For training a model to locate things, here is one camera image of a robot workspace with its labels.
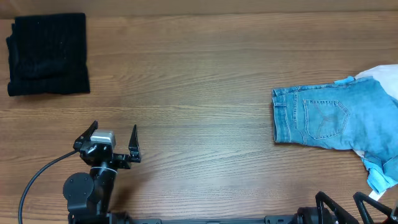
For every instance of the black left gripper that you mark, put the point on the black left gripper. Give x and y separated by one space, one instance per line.
124 161

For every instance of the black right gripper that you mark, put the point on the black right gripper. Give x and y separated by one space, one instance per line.
325 214

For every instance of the black skirt with pearl buttons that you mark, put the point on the black skirt with pearl buttons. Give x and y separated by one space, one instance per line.
48 54

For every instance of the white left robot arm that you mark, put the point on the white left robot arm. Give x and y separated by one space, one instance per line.
88 194

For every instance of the light blue garment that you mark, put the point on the light blue garment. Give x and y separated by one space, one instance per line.
377 179

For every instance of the blue denim shorts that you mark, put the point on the blue denim shorts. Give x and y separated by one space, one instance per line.
357 115

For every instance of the white cloth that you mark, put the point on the white cloth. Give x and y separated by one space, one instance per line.
386 75

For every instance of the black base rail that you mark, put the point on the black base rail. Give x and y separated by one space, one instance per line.
269 219

